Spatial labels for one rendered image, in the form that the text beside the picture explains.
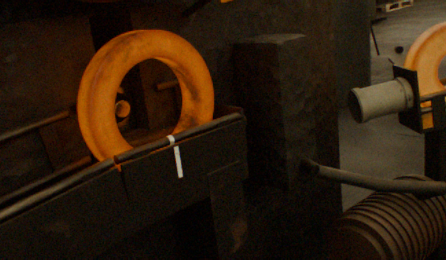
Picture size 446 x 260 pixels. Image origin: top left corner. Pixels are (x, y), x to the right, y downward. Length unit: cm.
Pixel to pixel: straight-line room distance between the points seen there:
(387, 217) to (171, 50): 40
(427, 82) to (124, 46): 51
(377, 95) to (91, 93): 47
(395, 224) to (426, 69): 26
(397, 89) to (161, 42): 41
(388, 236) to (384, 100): 22
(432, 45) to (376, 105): 13
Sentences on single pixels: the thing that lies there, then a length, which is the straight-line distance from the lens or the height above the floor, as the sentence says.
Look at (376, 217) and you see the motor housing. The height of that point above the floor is 53.
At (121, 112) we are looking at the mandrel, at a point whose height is 73.
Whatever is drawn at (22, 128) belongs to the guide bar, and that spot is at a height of 76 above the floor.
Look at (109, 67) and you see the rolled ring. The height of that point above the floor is 81.
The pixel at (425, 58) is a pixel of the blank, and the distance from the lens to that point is 83.
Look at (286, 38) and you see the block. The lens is 71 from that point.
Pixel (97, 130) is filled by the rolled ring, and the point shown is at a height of 75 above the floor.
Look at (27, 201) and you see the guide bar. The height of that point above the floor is 70.
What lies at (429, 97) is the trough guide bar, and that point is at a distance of 83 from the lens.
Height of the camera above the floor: 88
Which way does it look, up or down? 17 degrees down
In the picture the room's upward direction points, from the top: 7 degrees counter-clockwise
